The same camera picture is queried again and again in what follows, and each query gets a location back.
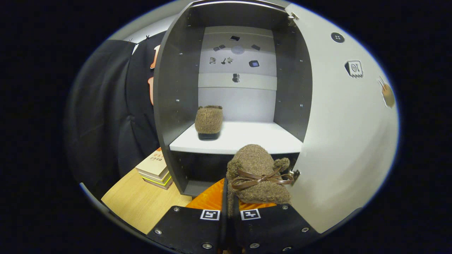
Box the book with yellow edge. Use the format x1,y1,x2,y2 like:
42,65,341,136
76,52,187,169
141,172,172,186

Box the grey shoe cabinet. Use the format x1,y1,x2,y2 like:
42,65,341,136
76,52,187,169
153,0,313,197

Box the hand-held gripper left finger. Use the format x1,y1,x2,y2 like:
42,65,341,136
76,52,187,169
146,178,228,254

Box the beige cover book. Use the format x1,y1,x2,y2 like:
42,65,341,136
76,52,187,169
135,147,169,181

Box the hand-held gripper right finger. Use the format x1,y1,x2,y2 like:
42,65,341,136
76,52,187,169
231,198,320,254

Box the brown fuzzy shoe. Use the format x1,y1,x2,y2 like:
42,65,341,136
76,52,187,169
226,144,294,216
195,105,224,140

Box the black backdrop cloth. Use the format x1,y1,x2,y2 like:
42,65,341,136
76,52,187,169
65,31,166,198

